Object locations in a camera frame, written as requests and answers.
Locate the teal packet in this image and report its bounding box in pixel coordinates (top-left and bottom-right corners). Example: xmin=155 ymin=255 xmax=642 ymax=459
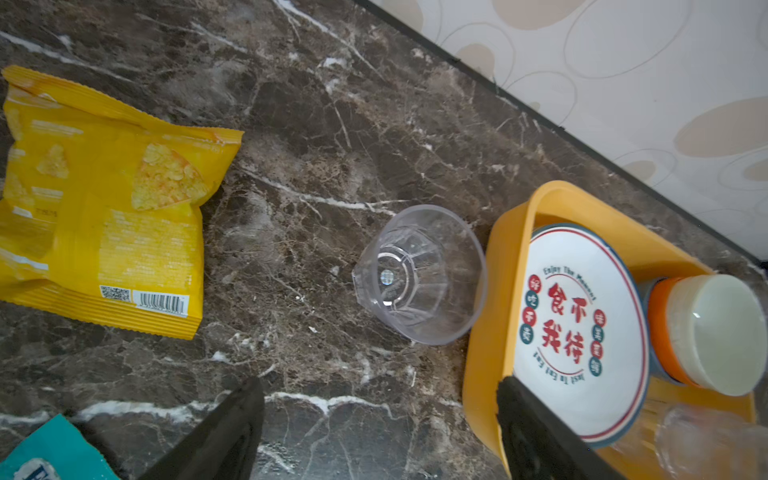
xmin=1 ymin=415 xmax=119 ymax=480

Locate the yellow plastic bin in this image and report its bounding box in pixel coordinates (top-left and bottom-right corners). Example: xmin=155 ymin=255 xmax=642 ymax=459
xmin=463 ymin=181 xmax=756 ymax=479

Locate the yellow snack bag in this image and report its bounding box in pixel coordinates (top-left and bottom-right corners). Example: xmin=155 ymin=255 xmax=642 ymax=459
xmin=1 ymin=65 xmax=242 ymax=340

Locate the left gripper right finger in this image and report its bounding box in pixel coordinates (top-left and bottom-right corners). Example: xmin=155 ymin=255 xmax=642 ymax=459
xmin=497 ymin=376 xmax=622 ymax=480

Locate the cream white bowl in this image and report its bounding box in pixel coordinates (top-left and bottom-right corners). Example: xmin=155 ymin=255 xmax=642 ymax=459
xmin=665 ymin=274 xmax=767 ymax=397

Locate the orange white bowl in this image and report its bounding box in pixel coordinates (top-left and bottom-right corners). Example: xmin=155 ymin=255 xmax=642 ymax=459
xmin=644 ymin=277 xmax=698 ymax=387

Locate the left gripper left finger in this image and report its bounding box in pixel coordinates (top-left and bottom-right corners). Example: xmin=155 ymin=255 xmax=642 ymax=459
xmin=142 ymin=377 xmax=265 ymax=479

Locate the clear cup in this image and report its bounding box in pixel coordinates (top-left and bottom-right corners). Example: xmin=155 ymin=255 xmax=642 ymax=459
xmin=611 ymin=400 xmax=767 ymax=479
xmin=352 ymin=204 xmax=488 ymax=345

